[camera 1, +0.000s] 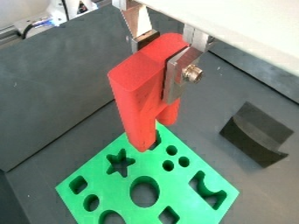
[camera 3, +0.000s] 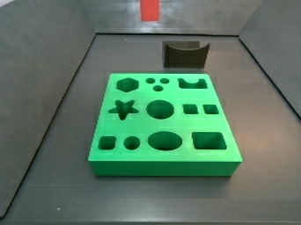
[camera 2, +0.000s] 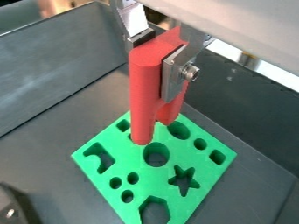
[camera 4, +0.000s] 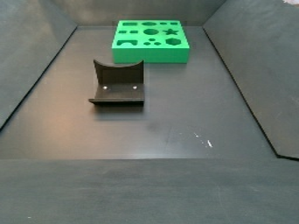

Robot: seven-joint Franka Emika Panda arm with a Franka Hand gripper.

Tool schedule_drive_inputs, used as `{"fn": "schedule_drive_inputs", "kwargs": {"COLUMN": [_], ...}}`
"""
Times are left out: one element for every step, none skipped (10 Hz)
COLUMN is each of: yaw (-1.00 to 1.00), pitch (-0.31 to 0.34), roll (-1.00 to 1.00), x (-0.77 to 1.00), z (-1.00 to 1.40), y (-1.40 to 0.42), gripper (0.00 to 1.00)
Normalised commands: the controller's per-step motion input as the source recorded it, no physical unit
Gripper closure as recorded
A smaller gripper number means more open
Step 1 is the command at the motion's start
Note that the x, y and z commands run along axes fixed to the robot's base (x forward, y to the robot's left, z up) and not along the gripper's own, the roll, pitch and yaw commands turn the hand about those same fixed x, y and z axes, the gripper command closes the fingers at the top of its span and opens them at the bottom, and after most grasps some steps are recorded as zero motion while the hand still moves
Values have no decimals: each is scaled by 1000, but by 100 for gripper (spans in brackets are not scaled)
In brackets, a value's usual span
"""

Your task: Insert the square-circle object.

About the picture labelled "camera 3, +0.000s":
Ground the red tape strip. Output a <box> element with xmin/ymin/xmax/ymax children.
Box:
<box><xmin>140</xmin><ymin>0</ymin><xmax>160</xmax><ymax>22</ymax></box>

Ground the dark grey curved block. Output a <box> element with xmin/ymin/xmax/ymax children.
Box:
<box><xmin>161</xmin><ymin>40</ymin><xmax>210</xmax><ymax>69</ymax></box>

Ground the green shape-sorter block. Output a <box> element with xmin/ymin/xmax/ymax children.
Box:
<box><xmin>88</xmin><ymin>73</ymin><xmax>242</xmax><ymax>176</ymax></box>

